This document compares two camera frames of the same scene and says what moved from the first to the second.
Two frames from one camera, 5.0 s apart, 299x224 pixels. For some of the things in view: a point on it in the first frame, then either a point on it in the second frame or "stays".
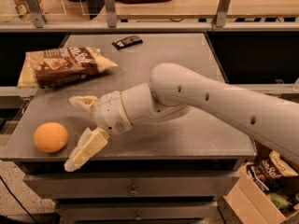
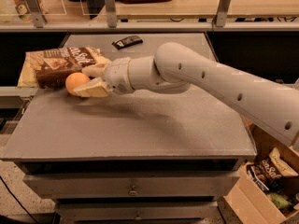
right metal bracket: (223, 7) stays
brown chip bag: (51, 68) stays
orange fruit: (50, 136) → (74, 80)
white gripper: (109, 113) → (117, 75)
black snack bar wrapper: (127, 41) stays
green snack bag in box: (279, 201) stays
